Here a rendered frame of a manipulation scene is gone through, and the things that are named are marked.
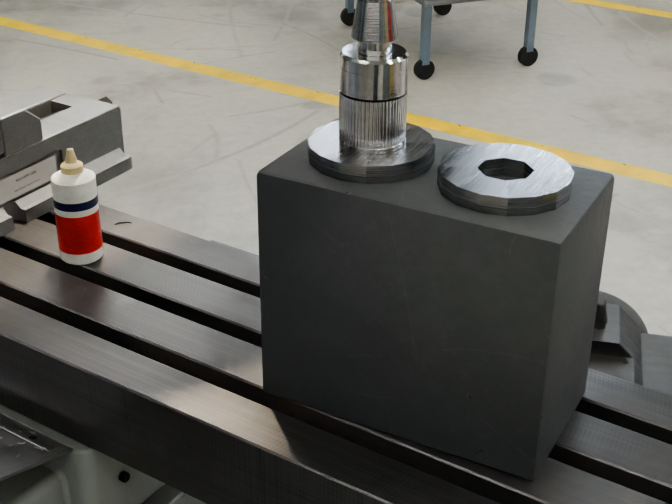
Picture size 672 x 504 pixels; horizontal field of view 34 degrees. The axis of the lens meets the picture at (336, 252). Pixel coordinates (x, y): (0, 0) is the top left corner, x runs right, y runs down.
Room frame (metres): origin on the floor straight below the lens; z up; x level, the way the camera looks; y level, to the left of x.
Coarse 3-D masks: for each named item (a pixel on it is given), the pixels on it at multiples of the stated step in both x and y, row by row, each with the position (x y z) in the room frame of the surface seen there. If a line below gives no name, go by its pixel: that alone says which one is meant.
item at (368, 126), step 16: (352, 80) 0.70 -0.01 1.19; (368, 80) 0.70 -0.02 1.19; (384, 80) 0.70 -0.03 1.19; (400, 80) 0.70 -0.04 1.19; (352, 96) 0.70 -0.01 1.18; (368, 96) 0.70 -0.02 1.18; (384, 96) 0.70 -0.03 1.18; (400, 96) 0.70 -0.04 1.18; (352, 112) 0.70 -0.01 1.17; (368, 112) 0.70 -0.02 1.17; (384, 112) 0.70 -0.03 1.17; (400, 112) 0.70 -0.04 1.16; (352, 128) 0.70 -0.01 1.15; (368, 128) 0.70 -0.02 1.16; (384, 128) 0.70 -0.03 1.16; (400, 128) 0.70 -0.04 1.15; (352, 144) 0.70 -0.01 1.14; (368, 144) 0.70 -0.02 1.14; (384, 144) 0.70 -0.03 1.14; (400, 144) 0.71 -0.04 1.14
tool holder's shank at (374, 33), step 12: (360, 0) 0.71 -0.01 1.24; (372, 0) 0.71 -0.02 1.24; (384, 0) 0.71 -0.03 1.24; (360, 12) 0.71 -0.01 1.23; (372, 12) 0.71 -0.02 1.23; (384, 12) 0.71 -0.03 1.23; (360, 24) 0.71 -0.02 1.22; (372, 24) 0.70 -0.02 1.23; (384, 24) 0.71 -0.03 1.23; (396, 24) 0.72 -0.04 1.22; (360, 36) 0.71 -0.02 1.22; (372, 36) 0.70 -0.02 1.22; (384, 36) 0.70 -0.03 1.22; (396, 36) 0.71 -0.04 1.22; (360, 48) 0.71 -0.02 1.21; (372, 48) 0.71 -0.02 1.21; (384, 48) 0.71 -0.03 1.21
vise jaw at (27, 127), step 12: (0, 108) 1.01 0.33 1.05; (12, 108) 1.01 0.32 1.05; (0, 120) 0.98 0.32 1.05; (12, 120) 1.00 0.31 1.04; (24, 120) 1.01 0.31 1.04; (36, 120) 1.02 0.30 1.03; (0, 132) 0.98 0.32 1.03; (12, 132) 0.99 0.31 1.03; (24, 132) 1.01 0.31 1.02; (36, 132) 1.02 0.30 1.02; (0, 144) 0.98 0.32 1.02; (12, 144) 0.99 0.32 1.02; (24, 144) 1.00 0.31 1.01
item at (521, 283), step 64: (320, 128) 0.74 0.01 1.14; (320, 192) 0.67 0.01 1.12; (384, 192) 0.66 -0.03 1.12; (448, 192) 0.65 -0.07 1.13; (512, 192) 0.63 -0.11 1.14; (576, 192) 0.66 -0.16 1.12; (320, 256) 0.67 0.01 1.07; (384, 256) 0.65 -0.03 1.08; (448, 256) 0.62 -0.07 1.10; (512, 256) 0.60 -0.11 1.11; (576, 256) 0.62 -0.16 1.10; (320, 320) 0.67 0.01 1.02; (384, 320) 0.65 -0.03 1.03; (448, 320) 0.62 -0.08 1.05; (512, 320) 0.60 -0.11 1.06; (576, 320) 0.64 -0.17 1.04; (320, 384) 0.67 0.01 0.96; (384, 384) 0.64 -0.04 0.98; (448, 384) 0.62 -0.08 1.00; (512, 384) 0.60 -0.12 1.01; (576, 384) 0.67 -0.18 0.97; (448, 448) 0.62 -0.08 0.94; (512, 448) 0.60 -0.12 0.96
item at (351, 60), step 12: (348, 48) 0.72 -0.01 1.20; (396, 48) 0.72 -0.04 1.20; (348, 60) 0.70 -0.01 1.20; (360, 60) 0.70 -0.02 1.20; (372, 60) 0.70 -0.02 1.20; (384, 60) 0.70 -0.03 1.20; (396, 60) 0.70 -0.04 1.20; (408, 60) 0.71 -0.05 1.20; (360, 72) 0.70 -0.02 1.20; (372, 72) 0.70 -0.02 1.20; (384, 72) 0.70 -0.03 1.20; (396, 72) 0.70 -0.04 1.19
